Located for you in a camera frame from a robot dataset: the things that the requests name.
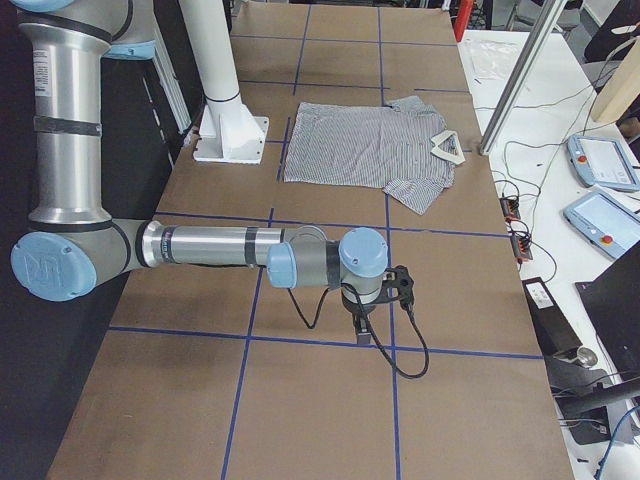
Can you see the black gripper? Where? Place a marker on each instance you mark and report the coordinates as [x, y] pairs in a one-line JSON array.
[[358, 310]]

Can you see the striped polo shirt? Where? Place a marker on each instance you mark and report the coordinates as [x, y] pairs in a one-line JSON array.
[[403, 148]]

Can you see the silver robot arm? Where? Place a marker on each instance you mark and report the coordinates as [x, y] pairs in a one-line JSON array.
[[74, 244]]

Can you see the black rectangular box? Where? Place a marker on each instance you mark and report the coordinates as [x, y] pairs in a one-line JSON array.
[[554, 333]]

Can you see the orange black terminal block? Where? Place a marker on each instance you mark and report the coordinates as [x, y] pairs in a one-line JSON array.
[[510, 208]]

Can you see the metal knob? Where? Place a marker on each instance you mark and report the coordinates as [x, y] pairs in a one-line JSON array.
[[585, 357]]

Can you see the black monitor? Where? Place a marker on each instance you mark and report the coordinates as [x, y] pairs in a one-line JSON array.
[[612, 304]]

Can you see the near teach pendant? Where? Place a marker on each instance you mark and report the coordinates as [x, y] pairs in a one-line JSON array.
[[604, 222]]

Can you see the teach pendant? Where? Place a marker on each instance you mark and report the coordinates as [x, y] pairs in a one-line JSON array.
[[602, 162], [604, 222]]

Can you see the far teach pendant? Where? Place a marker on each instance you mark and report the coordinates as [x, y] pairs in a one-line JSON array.
[[602, 162]]

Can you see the clear plastic bag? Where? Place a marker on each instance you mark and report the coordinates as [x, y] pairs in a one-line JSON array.
[[488, 60]]

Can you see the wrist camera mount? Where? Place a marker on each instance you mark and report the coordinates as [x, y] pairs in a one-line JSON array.
[[398, 287]]

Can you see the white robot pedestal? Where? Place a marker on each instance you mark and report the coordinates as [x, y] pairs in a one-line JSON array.
[[229, 133]]

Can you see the aluminium frame post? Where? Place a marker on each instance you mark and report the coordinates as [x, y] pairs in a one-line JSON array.
[[546, 21]]

